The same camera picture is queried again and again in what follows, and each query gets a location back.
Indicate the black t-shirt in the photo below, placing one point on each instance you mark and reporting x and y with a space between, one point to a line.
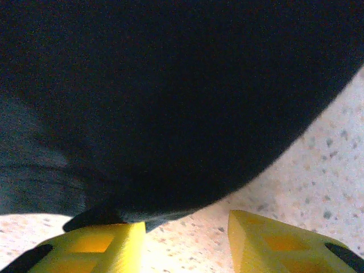
170 85

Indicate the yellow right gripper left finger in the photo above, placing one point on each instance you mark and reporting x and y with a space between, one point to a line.
113 250

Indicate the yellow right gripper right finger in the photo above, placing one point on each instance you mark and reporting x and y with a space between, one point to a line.
270 250

